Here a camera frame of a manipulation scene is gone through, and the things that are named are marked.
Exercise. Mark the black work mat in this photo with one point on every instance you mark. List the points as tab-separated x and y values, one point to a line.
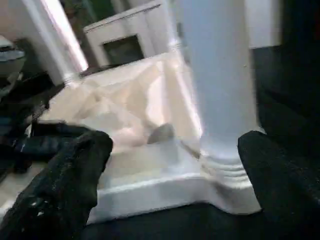
285	75

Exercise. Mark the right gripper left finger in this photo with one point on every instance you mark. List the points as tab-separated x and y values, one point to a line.
65	190

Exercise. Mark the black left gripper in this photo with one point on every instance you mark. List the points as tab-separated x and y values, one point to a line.
20	107

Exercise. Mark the white plastic table top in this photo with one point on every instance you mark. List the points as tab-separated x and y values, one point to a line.
135	100

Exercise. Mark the white sideboard cabinet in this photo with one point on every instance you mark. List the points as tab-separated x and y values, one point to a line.
125	35

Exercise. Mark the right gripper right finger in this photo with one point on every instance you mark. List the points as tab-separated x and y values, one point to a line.
285	185

